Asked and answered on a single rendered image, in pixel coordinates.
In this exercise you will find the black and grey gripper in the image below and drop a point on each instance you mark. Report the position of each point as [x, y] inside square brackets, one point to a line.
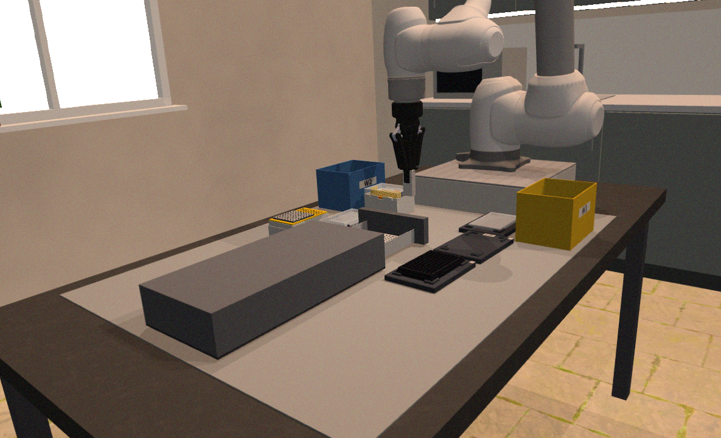
[407, 146]

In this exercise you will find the black multiwell plate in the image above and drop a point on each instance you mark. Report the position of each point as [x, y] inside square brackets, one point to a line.
[430, 265]

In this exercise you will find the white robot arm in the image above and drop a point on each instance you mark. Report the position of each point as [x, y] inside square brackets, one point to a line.
[556, 111]

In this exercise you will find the blue open-top bin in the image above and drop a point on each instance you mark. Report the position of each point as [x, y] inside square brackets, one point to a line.
[341, 186]

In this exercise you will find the light grey bench mat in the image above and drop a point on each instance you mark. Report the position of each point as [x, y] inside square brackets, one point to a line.
[353, 365]

